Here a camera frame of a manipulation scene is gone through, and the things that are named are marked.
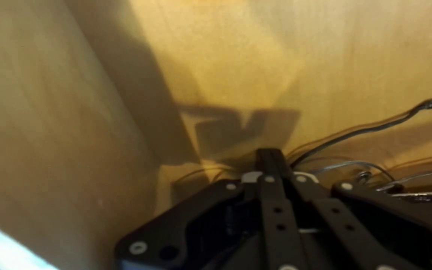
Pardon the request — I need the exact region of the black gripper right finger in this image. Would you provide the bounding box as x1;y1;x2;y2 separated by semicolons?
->
270;147;432;270

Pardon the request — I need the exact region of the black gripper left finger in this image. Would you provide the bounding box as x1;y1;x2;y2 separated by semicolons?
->
114;147;281;270

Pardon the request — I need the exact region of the wooden drawer with dark front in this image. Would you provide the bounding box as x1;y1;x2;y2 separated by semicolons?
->
0;0;432;270

